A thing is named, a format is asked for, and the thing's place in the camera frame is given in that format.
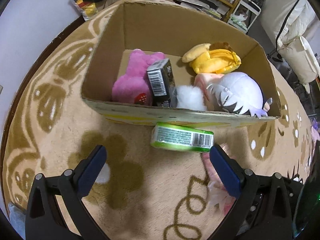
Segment beige patterned blanket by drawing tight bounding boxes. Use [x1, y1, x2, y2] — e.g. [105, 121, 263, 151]
[5, 0, 320, 240]

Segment white metal cart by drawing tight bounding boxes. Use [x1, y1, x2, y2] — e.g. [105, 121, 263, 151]
[228, 0, 262, 33]

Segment pink roll cake plush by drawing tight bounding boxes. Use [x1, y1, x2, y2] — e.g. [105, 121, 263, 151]
[194, 73, 225, 103]

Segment cream padded folding chair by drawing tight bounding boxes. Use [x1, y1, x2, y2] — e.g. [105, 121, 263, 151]
[260, 0, 320, 85]

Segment person's pink clothing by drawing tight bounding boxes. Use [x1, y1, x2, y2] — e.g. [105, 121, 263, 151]
[311, 120, 320, 140]

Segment green tissue pack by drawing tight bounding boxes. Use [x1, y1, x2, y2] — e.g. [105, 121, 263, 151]
[150, 122, 215, 153]

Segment clear bag of toys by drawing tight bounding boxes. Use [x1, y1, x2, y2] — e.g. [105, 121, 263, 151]
[66, 0, 97, 21]

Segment white fluffy pompom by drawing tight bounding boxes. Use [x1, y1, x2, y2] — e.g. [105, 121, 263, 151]
[175, 85, 208, 111]

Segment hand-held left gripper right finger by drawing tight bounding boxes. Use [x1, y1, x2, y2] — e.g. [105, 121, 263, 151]
[209, 144, 293, 240]

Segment cardboard box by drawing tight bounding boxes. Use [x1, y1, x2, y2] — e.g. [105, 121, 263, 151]
[81, 0, 283, 127]

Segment black tissue pack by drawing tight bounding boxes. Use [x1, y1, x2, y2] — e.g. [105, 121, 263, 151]
[146, 58, 178, 107]

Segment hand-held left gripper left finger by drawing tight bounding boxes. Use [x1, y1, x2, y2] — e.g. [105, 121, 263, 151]
[25, 144, 108, 240]

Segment pink plush bear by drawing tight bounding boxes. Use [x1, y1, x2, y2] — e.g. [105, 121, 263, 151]
[112, 49, 167, 105]

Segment white-haired plush doll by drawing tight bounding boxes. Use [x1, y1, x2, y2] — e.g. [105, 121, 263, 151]
[205, 72, 273, 117]

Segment pile of papers and magazines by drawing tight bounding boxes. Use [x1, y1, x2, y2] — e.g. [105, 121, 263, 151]
[174, 0, 234, 19]

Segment grey cloth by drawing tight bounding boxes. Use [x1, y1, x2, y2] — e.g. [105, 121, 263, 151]
[7, 202, 27, 240]

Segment yellow plush toy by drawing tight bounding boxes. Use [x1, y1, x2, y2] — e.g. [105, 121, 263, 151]
[182, 42, 242, 75]

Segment pink plastic-wrapped bundle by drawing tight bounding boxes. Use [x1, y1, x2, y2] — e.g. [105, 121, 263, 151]
[200, 144, 238, 212]

